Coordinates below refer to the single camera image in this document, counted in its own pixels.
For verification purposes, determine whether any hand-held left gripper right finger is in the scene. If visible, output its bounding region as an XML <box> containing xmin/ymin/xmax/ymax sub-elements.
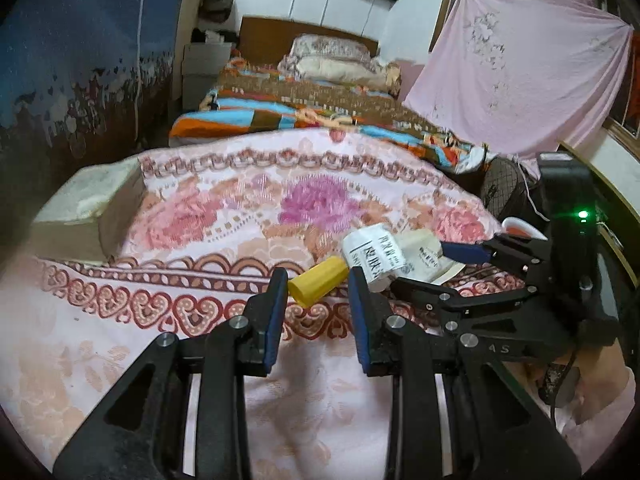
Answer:
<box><xmin>348</xmin><ymin>266</ymin><xmax>583</xmax><ymax>480</ymax></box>

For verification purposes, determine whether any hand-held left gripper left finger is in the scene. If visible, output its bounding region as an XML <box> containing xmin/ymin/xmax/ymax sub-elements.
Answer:
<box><xmin>52</xmin><ymin>267</ymin><xmax>290</xmax><ymax>480</ymax></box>

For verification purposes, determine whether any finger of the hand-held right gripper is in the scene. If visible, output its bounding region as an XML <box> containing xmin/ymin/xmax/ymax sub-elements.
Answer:
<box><xmin>440</xmin><ymin>235</ymin><xmax>552</xmax><ymax>274</ymax></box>
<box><xmin>390</xmin><ymin>276</ymin><xmax>540</xmax><ymax>317</ymax></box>

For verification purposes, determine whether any yellow plastic cylinder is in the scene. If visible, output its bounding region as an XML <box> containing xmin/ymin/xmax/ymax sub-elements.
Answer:
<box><xmin>287</xmin><ymin>256</ymin><xmax>350</xmax><ymax>307</ymax></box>

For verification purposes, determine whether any red bowl with white rim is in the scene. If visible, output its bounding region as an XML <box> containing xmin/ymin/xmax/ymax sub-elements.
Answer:
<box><xmin>501</xmin><ymin>216</ymin><xmax>549</xmax><ymax>241</ymax></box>

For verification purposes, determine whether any white printed paper packet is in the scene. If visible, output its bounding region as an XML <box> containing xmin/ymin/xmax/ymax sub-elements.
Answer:
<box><xmin>342</xmin><ymin>223</ymin><xmax>409</xmax><ymax>292</ymax></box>

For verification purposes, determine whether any cream plastic packet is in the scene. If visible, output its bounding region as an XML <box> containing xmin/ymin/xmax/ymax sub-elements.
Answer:
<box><xmin>400</xmin><ymin>230</ymin><xmax>464</xmax><ymax>286</ymax></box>

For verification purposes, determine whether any black mesh fan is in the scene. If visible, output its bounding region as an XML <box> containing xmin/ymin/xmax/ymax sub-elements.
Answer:
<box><xmin>479</xmin><ymin>157</ymin><xmax>544</xmax><ymax>222</ymax></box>

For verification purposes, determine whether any pink floral tablecloth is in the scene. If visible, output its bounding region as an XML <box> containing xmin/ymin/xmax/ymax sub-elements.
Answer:
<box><xmin>0</xmin><ymin>127</ymin><xmax>506</xmax><ymax>480</ymax></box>

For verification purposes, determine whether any pink hanging sheet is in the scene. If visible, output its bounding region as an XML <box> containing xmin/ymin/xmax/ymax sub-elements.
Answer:
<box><xmin>402</xmin><ymin>0</ymin><xmax>634</xmax><ymax>162</ymax></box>

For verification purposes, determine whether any colourful printed blanket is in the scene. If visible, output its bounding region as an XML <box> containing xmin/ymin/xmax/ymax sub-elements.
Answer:
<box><xmin>169</xmin><ymin>57</ymin><xmax>494</xmax><ymax>175</ymax></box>

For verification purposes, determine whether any brown cardboard box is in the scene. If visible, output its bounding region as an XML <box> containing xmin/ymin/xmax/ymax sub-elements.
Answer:
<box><xmin>27</xmin><ymin>157</ymin><xmax>147</xmax><ymax>267</ymax></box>

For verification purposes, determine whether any floral pillow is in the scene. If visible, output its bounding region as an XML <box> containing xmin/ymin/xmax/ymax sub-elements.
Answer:
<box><xmin>277</xmin><ymin>34</ymin><xmax>390</xmax><ymax>87</ymax></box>

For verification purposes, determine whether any white nightstand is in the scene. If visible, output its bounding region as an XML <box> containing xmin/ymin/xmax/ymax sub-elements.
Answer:
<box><xmin>179</xmin><ymin>42</ymin><xmax>234</xmax><ymax>112</ymax></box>

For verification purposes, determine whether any wooden headboard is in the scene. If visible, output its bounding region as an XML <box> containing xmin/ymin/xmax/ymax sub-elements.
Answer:
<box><xmin>239</xmin><ymin>16</ymin><xmax>379</xmax><ymax>63</ymax></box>

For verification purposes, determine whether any brown hanging bag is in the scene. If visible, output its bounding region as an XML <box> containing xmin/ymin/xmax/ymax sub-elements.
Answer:
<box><xmin>206</xmin><ymin>0</ymin><xmax>235</xmax><ymax>24</ymax></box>

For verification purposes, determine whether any blue printed wardrobe cover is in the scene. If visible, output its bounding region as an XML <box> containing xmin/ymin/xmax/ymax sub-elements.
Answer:
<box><xmin>0</xmin><ymin>0</ymin><xmax>195</xmax><ymax>203</ymax></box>

